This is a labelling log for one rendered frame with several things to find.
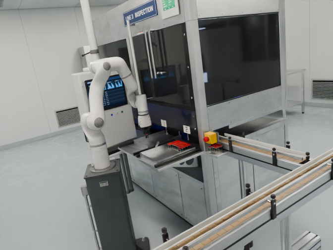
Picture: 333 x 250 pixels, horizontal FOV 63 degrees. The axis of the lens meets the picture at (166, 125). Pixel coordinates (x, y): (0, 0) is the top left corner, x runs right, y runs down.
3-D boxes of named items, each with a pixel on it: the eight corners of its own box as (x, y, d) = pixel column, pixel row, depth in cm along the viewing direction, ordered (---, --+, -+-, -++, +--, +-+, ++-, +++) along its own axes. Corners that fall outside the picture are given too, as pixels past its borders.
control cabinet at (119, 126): (128, 134, 302) (115, 63, 281) (138, 137, 287) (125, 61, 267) (86, 149, 271) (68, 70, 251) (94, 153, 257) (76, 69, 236)
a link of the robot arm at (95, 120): (96, 129, 203) (106, 132, 191) (81, 127, 195) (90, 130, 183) (105, 62, 201) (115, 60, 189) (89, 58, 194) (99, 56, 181)
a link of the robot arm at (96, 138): (93, 148, 192) (86, 115, 185) (83, 144, 206) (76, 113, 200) (108, 143, 199) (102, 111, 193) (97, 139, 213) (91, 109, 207)
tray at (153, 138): (165, 133, 260) (165, 129, 259) (181, 138, 238) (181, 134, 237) (134, 143, 243) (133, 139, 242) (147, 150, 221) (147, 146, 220)
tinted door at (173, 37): (164, 102, 234) (154, 30, 218) (196, 106, 198) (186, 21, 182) (164, 102, 233) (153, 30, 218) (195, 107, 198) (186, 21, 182)
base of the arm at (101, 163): (88, 175, 194) (83, 151, 190) (91, 164, 213) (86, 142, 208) (115, 169, 197) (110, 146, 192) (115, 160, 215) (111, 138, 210)
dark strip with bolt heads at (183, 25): (194, 133, 207) (181, 23, 186) (198, 134, 203) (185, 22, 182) (193, 134, 206) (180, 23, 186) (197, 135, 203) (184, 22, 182)
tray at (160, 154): (176, 144, 226) (175, 140, 225) (195, 151, 204) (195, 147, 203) (140, 156, 209) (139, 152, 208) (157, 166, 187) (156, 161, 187)
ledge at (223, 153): (219, 148, 207) (219, 146, 207) (232, 152, 197) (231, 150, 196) (205, 154, 201) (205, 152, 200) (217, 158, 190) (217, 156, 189)
